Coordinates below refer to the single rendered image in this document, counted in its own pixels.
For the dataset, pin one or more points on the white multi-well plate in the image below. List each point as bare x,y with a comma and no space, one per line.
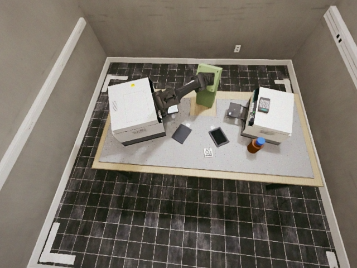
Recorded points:
172,109

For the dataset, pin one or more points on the brown bottle with blue cap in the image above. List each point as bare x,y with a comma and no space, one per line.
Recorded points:
256,145

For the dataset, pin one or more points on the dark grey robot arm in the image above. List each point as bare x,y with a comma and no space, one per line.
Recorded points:
172,96

